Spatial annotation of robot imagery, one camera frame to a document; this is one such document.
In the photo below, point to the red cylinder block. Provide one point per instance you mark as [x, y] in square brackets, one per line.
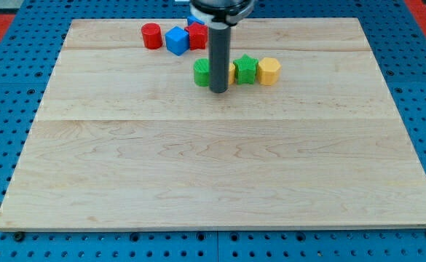
[152, 37]

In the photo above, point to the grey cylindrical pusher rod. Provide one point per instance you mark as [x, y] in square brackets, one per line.
[219, 37]

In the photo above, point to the small blue block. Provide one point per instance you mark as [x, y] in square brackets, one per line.
[191, 19]

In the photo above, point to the green star block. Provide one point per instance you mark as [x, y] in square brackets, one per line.
[245, 69]

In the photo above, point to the yellow hexagon block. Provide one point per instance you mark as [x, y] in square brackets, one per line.
[268, 71]

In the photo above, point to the red star block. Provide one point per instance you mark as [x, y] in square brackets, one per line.
[198, 36]

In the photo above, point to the green cylinder block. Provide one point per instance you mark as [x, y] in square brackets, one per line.
[201, 72]

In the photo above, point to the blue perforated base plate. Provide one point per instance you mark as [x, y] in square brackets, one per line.
[31, 35]

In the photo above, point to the yellow block behind rod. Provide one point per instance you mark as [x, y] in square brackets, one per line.
[231, 73]

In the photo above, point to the blue cube block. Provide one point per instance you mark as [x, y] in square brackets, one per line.
[177, 40]

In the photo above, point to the wooden board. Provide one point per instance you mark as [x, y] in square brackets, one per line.
[123, 139]

